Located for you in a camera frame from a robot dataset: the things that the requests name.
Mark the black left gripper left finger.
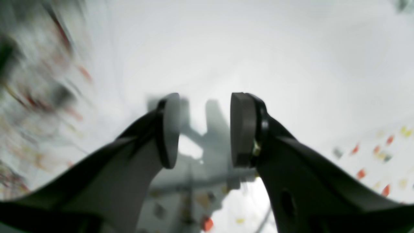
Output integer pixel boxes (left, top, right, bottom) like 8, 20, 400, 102
0, 93, 180, 233

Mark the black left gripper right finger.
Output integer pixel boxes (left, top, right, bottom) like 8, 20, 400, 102
230, 93, 414, 233

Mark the white T-shirt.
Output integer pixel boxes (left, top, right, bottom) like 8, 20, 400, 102
85, 0, 413, 199

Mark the terrazzo pattern table cloth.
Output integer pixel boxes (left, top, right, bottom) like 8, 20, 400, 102
1, 0, 413, 233

